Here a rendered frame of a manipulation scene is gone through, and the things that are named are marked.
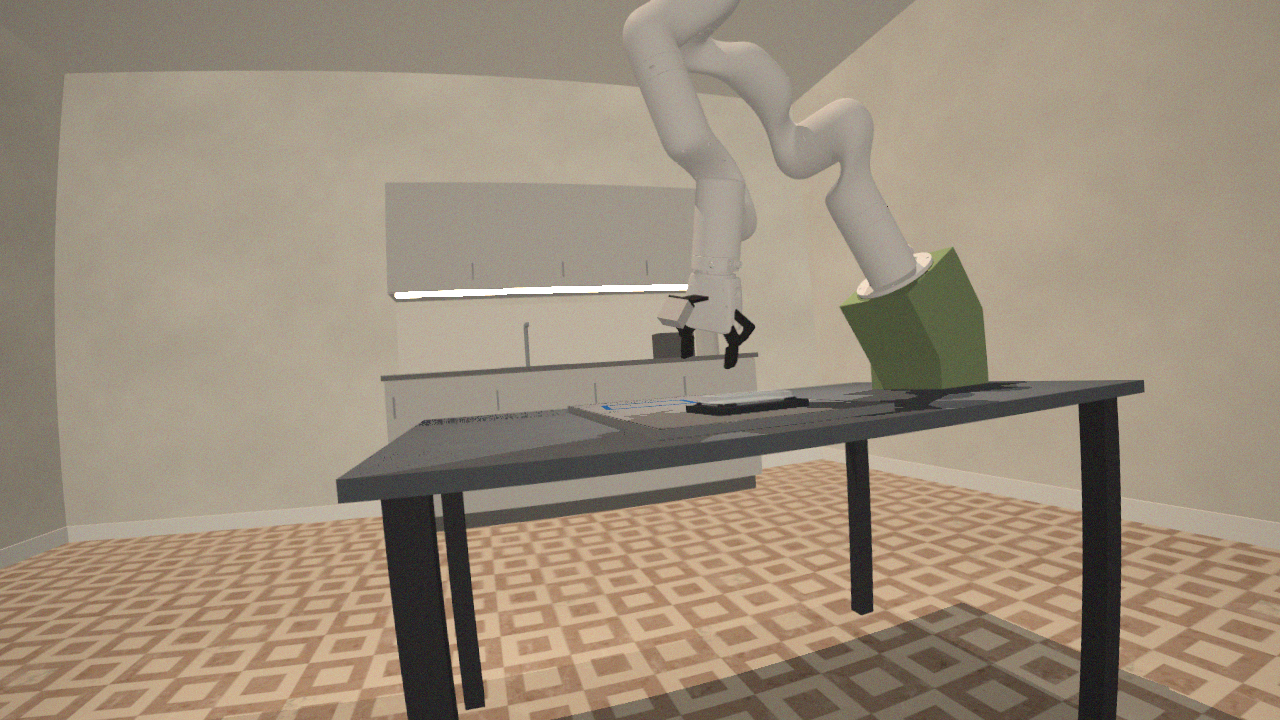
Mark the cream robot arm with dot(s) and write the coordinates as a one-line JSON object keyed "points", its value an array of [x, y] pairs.
{"points": [[841, 131]]}

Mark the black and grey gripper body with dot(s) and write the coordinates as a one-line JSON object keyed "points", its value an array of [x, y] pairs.
{"points": [[713, 315]]}

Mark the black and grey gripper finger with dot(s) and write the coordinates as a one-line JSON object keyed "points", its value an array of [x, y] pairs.
{"points": [[731, 352], [687, 341]]}

